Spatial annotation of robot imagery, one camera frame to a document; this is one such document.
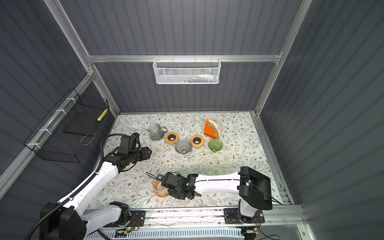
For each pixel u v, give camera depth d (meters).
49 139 0.64
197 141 1.03
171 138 1.05
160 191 0.75
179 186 0.58
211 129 1.00
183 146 0.97
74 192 0.43
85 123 0.78
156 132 1.08
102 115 0.82
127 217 0.71
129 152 0.63
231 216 0.72
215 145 0.99
